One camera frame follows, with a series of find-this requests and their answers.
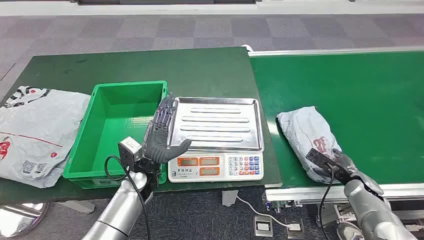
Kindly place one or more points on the grey table leg bracket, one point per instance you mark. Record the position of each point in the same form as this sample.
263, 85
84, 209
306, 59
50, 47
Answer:
229, 197

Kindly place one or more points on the grey table foot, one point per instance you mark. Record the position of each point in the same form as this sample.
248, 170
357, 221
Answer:
78, 207

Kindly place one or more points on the white plug adapter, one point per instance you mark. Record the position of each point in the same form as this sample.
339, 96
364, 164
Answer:
414, 228

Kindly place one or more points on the green conveyor belt aluminium frame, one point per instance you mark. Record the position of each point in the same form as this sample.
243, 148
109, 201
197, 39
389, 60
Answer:
331, 82

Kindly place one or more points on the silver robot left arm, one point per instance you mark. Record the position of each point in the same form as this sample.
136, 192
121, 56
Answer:
122, 212

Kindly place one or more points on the green plastic crate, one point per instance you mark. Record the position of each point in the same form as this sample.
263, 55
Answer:
116, 132

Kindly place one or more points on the grey parcel bag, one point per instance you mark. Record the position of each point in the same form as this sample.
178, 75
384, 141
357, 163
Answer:
301, 132

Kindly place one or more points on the silver floor socket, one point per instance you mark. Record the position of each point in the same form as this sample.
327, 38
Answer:
294, 228
263, 227

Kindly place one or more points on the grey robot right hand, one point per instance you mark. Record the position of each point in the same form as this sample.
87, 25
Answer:
348, 167

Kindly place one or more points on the round chrome base plate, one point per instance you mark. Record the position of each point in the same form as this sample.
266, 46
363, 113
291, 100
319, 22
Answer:
20, 220

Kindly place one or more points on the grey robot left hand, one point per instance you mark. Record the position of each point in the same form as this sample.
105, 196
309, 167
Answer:
155, 145

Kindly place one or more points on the grey shoe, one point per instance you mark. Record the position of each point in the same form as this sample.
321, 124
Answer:
348, 232

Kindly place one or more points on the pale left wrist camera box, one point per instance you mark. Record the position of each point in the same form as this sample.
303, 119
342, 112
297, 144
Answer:
130, 149

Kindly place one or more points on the large grey mailer bag QR codes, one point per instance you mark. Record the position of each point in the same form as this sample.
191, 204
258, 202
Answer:
36, 132

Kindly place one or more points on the white electronic scale steel tray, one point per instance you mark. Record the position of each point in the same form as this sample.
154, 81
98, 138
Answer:
215, 126

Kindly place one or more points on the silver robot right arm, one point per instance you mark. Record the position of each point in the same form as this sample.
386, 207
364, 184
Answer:
374, 212

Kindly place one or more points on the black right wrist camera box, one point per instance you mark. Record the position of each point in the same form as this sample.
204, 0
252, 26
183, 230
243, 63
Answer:
321, 159

